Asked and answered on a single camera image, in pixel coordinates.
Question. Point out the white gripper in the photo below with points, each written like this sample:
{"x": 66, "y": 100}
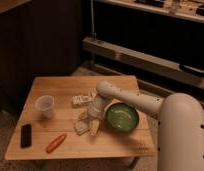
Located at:
{"x": 96, "y": 110}

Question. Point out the white sponge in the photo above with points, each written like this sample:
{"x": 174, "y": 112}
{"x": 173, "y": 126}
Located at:
{"x": 82, "y": 126}

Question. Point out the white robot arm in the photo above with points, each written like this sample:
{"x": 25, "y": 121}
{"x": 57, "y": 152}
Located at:
{"x": 180, "y": 124}

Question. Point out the green ceramic bowl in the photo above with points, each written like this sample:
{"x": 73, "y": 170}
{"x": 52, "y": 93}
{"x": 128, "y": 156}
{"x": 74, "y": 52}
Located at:
{"x": 122, "y": 118}

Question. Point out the white box on table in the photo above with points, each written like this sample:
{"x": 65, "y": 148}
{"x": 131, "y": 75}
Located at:
{"x": 84, "y": 99}

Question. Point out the orange carrot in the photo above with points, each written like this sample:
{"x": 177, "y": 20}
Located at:
{"x": 55, "y": 143}

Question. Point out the wooden table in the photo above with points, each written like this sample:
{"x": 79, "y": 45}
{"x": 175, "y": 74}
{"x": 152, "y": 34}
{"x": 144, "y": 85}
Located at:
{"x": 105, "y": 144}

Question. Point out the black rectangular object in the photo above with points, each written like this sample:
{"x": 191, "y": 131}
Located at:
{"x": 26, "y": 136}

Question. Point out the metal beam shelf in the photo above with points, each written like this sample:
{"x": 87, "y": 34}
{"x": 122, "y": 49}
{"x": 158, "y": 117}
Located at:
{"x": 143, "y": 61}

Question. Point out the vertical metal pole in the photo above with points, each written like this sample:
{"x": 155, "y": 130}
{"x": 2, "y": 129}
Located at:
{"x": 93, "y": 33}

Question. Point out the dark wooden cabinet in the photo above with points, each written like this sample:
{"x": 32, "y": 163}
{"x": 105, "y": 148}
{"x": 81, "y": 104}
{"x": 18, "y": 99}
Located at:
{"x": 38, "y": 38}

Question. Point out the upper workbench shelf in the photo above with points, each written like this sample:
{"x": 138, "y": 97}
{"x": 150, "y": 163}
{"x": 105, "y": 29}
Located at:
{"x": 182, "y": 9}

